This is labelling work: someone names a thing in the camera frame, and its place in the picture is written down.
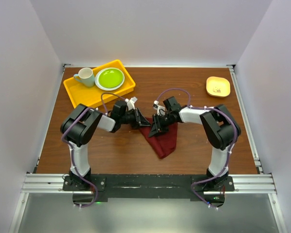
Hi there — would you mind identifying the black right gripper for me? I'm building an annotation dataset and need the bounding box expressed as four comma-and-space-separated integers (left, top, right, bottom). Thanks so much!
149, 113, 174, 138

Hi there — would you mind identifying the aluminium frame rail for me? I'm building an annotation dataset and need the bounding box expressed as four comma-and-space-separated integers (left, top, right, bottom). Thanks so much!
21, 174, 277, 194

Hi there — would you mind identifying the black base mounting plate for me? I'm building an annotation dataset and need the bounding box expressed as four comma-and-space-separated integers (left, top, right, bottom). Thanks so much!
63, 173, 235, 202

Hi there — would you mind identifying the light blue ceramic mug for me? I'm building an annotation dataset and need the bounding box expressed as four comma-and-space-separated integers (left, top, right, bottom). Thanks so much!
74, 67, 95, 88

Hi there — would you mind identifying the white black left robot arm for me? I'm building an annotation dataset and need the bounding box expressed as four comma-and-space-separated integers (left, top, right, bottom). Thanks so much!
60, 97, 150, 190

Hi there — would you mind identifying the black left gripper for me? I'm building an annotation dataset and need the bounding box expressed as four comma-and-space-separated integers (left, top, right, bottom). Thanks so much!
119, 107, 150, 129

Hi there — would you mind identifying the green plate white rim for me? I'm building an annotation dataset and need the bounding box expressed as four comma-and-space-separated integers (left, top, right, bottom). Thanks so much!
95, 67, 125, 91

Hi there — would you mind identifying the dark red cloth napkin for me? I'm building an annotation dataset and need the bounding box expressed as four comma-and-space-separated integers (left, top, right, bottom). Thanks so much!
139, 123, 178, 159

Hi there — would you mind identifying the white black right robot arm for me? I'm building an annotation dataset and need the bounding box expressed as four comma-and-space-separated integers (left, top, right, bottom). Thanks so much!
148, 97, 241, 191

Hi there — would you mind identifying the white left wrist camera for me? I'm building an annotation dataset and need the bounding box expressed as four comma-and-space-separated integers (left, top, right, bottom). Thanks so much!
125, 97, 138, 111

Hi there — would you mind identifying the yellow plastic tray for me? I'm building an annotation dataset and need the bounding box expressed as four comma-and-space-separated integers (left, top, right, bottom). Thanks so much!
63, 59, 136, 108

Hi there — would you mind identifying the small yellow square dish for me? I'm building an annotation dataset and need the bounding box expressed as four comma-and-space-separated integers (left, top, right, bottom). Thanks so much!
206, 76, 231, 98

